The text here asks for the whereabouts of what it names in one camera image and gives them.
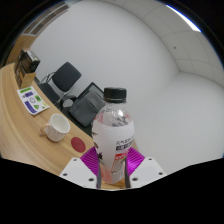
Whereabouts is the cream patterned mug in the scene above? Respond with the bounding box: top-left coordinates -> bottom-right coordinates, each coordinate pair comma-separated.
40,113 -> 71,143

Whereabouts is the black padded office chair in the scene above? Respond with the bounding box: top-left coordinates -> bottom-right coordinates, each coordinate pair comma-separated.
38,61 -> 83,105

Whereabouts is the black mesh office chair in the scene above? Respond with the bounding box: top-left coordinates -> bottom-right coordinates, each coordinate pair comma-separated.
61,82 -> 108,129

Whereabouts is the cardboard box with black items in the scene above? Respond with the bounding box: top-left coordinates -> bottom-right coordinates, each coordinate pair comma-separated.
14,49 -> 42,89

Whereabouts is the flat round red coaster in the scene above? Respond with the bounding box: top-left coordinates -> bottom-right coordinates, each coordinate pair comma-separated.
70,136 -> 87,154

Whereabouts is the colourful sticker sheet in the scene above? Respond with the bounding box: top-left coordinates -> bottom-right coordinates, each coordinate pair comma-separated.
17,85 -> 51,116

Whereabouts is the ceiling light strip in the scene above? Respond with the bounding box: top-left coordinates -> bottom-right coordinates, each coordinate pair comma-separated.
165,4 -> 202,33

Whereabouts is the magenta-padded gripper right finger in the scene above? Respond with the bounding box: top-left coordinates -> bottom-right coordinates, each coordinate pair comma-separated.
124,146 -> 167,190

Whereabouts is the clear drink bottle black cap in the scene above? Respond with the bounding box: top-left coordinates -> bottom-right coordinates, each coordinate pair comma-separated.
91,87 -> 136,184

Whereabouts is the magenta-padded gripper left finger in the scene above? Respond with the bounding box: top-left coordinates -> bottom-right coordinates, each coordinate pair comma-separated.
59,146 -> 102,190

